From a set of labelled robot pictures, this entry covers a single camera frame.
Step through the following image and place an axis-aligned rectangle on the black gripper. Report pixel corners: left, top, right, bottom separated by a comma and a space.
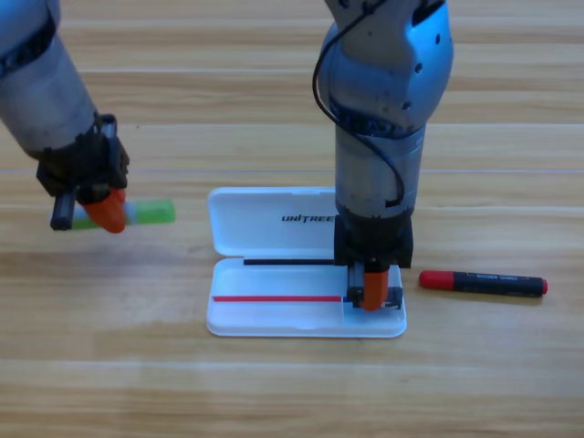
332, 212, 414, 312
36, 113, 131, 235

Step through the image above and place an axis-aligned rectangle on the green highlighter pen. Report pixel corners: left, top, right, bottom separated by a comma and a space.
68, 199, 177, 231

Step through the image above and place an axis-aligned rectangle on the white Unitree pencil case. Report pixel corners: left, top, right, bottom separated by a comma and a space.
206, 186, 408, 339

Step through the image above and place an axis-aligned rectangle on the red and black marker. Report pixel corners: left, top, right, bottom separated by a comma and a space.
418, 269, 548, 298

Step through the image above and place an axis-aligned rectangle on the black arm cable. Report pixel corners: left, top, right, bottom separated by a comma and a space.
312, 0, 407, 206

